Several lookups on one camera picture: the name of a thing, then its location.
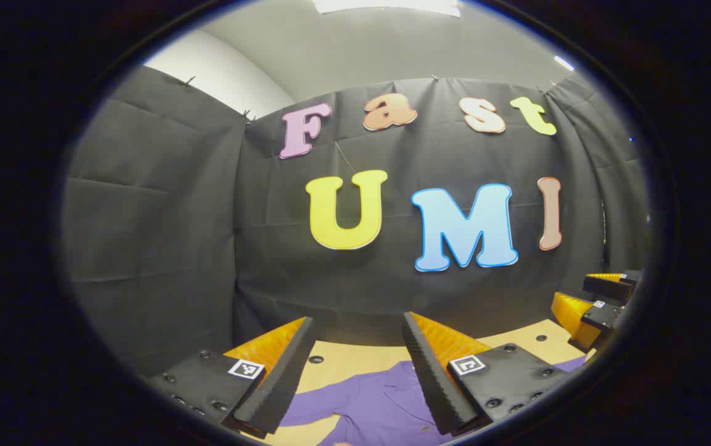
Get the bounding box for purple polo shirt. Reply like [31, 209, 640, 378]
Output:
[278, 354, 588, 446]

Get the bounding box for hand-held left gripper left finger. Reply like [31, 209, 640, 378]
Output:
[145, 316, 319, 442]

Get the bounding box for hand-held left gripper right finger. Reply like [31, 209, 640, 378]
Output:
[401, 312, 570, 437]

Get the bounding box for large ceiling light panel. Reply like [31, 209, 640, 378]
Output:
[312, 0, 461, 17]

